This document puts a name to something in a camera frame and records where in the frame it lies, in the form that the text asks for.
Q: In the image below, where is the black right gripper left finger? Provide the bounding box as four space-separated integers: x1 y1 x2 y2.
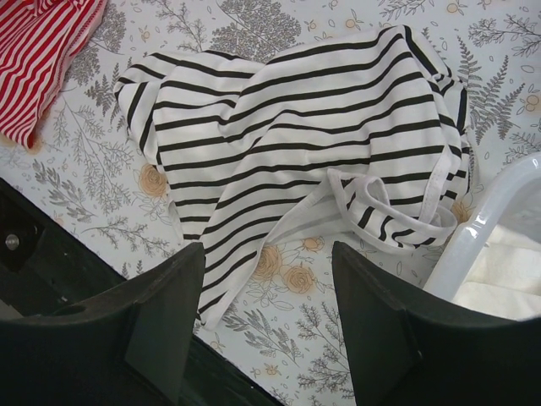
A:
1 243 205 405

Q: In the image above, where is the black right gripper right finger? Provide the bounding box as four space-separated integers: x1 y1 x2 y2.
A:
332 242 540 405

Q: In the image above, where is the black white striped tank top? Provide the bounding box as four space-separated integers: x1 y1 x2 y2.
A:
113 25 473 329

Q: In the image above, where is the red white striped tank top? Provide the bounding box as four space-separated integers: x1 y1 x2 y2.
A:
1 1 107 148

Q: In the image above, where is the white garment in basket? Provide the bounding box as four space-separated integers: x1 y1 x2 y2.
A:
452 225 540 321

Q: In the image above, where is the floral pattern table mat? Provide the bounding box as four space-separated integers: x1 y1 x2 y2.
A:
1 1 540 405

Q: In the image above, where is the white rectangular laundry basket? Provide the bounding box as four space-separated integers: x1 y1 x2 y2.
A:
424 152 540 300

